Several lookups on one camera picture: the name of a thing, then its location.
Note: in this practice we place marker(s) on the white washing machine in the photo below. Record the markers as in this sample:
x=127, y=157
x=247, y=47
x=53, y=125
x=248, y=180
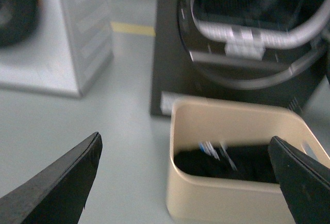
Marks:
x=54, y=46

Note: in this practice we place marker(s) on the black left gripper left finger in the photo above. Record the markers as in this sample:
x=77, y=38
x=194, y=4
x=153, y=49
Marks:
x=58, y=193

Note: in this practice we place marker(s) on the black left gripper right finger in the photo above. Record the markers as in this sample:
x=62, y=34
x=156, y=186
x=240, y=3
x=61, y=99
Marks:
x=303, y=181

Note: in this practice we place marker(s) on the black washing machine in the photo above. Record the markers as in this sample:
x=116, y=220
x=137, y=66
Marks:
x=271, y=52

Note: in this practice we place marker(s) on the black printed clothing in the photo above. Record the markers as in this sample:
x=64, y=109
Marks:
x=245, y=162

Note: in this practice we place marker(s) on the beige plastic hamper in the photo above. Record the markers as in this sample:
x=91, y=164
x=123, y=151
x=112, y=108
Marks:
x=192, y=199

